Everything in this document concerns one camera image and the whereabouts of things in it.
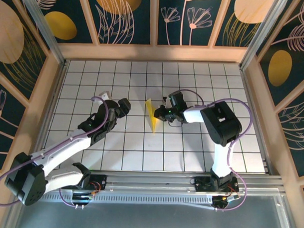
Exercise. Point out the yellow paper sheet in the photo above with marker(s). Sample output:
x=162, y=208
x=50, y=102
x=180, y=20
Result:
x=152, y=116

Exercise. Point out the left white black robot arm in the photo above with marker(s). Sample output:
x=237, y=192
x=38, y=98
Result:
x=63, y=146

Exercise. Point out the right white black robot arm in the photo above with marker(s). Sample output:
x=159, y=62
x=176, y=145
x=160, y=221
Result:
x=221, y=124

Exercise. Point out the grey metal shelf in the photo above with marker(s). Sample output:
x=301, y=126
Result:
x=148, y=219

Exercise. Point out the aluminium table side rail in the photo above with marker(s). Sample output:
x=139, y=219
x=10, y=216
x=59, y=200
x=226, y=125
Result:
x=246, y=84
x=49, y=115

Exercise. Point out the peach wooden enclosure frame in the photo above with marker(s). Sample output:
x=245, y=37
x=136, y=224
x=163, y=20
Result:
x=149, y=52

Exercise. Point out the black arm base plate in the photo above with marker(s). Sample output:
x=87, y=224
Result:
x=202, y=184
x=99, y=182

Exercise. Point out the long aluminium mounting rail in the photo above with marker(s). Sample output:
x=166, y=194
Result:
x=149, y=181

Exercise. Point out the aluminium corner post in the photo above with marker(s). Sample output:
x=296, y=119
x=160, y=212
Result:
x=45, y=32
x=262, y=35

